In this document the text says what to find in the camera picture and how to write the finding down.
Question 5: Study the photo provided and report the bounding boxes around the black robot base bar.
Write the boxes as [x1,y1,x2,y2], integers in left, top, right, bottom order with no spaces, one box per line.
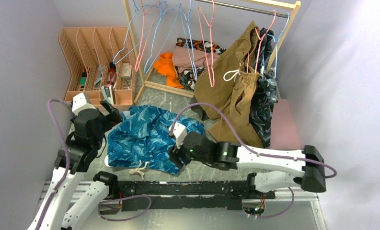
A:
[110,180,276,211]

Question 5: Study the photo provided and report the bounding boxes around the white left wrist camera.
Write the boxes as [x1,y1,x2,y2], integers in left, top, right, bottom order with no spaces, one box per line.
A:
[71,92,96,116]

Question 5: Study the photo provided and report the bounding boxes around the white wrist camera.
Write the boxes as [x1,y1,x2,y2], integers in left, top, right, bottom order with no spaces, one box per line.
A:
[169,122,187,149]
[71,92,96,116]

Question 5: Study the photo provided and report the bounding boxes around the olive green garment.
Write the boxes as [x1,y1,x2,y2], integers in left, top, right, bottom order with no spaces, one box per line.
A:
[190,96,209,121]

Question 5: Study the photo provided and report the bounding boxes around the pink mat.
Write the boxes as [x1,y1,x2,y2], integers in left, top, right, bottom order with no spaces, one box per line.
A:
[270,99,302,150]

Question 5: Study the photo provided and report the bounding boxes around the brown hanging shorts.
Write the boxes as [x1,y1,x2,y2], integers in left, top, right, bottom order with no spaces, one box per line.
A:
[194,21,263,148]

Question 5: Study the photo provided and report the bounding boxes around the pink wire hanger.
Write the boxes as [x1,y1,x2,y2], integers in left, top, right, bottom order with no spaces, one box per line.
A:
[197,0,217,88]

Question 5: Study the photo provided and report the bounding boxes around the dark patterned hanging garment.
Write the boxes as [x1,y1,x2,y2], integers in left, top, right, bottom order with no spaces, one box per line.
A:
[249,28,277,148]

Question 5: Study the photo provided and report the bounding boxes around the peach plastic desk organizer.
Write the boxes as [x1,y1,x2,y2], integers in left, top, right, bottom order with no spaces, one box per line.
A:
[58,27,137,110]

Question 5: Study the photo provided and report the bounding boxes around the pink folded garment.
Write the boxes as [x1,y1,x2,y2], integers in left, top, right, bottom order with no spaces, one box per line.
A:
[173,42,219,69]

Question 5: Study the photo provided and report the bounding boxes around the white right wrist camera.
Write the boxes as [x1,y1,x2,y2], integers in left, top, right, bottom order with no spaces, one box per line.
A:
[169,122,187,149]

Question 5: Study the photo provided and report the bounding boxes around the toothbrush blister pack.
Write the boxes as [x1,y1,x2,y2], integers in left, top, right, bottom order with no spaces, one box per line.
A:
[104,155,114,168]

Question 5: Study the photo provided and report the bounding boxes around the black orange patterned garment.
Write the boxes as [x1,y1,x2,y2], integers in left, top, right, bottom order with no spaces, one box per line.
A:
[175,37,226,90]

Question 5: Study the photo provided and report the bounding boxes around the blue leaf-print shorts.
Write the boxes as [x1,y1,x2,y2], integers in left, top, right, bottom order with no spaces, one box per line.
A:
[106,105,206,176]

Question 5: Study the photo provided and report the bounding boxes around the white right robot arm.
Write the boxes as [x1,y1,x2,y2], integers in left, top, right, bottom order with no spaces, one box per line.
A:
[168,132,326,198]

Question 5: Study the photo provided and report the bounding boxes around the wooden clothes rack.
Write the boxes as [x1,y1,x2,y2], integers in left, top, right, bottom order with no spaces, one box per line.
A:
[122,0,301,104]

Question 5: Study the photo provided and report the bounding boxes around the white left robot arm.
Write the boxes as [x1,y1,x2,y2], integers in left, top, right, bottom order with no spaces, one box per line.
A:
[29,99,122,230]

